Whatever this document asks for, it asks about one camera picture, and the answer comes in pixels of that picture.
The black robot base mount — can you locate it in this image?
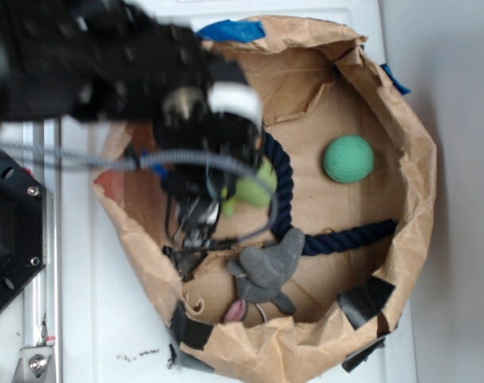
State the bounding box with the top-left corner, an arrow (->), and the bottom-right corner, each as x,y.
0,151 -> 43,314

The blue tape strip right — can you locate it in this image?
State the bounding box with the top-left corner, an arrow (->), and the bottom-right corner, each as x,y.
380,63 -> 411,96

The green rubber ball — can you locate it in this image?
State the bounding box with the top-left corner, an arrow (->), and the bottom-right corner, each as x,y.
323,135 -> 375,184

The blue tape strip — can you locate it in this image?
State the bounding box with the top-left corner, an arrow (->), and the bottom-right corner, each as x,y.
380,63 -> 411,96
196,20 -> 266,43

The blue tape strip top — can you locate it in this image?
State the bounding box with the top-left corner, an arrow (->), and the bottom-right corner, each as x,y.
196,20 -> 266,43

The aluminium frame rail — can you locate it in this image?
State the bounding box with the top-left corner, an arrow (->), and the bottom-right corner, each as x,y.
21,119 -> 63,383

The navy blue rope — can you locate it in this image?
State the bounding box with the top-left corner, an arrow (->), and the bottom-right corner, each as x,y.
261,131 -> 399,256

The brown paper bag bin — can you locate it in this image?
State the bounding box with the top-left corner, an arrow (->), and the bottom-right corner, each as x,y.
93,16 -> 437,382

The grey corrugated cable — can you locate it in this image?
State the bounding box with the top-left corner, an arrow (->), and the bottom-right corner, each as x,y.
0,140 -> 281,244

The black tape patch bottom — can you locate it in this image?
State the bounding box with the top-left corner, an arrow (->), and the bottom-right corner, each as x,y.
169,301 -> 214,373

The black tape patch right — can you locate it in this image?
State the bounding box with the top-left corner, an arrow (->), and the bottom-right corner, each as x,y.
336,276 -> 395,330

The black tape patch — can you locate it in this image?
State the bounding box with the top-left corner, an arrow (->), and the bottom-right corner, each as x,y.
336,276 -> 395,330
169,301 -> 214,373

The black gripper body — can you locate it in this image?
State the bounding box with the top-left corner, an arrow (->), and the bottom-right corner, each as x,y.
153,55 -> 263,249

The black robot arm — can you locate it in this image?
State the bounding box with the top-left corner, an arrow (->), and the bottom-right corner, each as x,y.
0,1 -> 264,249

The green plush fish toy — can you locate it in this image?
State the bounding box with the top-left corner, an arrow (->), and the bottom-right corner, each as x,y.
221,157 -> 278,218

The grey plush mouse toy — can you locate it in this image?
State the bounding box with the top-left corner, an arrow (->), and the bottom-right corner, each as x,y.
224,228 -> 305,323

